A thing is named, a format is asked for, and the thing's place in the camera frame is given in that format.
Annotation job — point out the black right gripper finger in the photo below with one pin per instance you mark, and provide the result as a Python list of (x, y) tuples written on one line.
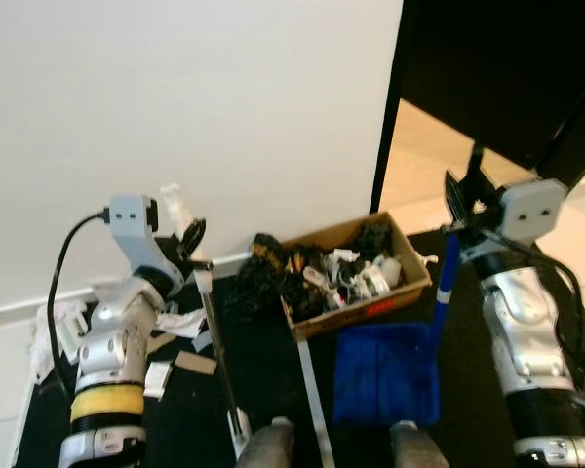
[(476, 171), (457, 205)]

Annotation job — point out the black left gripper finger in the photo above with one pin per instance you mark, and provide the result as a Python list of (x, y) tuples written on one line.
[(194, 238)]

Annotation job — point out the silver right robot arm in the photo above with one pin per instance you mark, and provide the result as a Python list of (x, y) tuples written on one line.
[(522, 322)]

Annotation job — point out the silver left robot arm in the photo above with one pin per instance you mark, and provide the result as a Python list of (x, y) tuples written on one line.
[(117, 341)]

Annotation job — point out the white green printed wrapper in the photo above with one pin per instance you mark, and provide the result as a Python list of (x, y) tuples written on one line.
[(185, 324)]

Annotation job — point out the large black crumpled bag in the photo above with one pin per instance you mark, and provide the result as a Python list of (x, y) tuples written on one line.
[(253, 283)]

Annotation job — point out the brown cardboard piece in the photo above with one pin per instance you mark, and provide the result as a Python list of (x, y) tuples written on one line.
[(196, 364), (162, 342)]

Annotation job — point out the small black crumpled bag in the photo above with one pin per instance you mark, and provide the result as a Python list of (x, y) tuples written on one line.
[(374, 239)]

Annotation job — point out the white plastic bottle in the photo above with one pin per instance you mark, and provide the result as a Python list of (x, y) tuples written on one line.
[(388, 271)]

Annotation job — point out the black door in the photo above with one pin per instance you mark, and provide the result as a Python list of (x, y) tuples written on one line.
[(507, 68)]

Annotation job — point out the white paper scrap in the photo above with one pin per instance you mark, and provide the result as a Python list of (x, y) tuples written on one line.
[(158, 379)]

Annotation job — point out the white crumpled packaging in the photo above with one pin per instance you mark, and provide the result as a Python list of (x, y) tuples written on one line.
[(343, 278)]

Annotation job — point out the brown cardboard box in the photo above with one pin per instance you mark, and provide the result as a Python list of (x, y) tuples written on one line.
[(370, 310)]

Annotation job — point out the grey flat strip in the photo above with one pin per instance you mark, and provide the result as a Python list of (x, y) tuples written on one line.
[(314, 409)]

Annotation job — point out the grey robot left leg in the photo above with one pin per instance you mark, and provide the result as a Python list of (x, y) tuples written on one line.
[(268, 447)]

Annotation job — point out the grey robot leg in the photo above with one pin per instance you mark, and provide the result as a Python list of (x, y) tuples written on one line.
[(268, 447), (419, 448)]

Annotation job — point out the grey robot right leg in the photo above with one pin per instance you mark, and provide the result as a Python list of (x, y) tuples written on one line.
[(419, 448)]

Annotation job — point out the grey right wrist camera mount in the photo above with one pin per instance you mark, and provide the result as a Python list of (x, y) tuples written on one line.
[(531, 210)]

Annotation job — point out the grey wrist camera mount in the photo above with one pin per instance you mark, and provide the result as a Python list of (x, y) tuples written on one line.
[(132, 214), (531, 210)]

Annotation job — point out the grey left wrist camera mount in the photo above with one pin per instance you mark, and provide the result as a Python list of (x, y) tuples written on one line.
[(132, 214)]

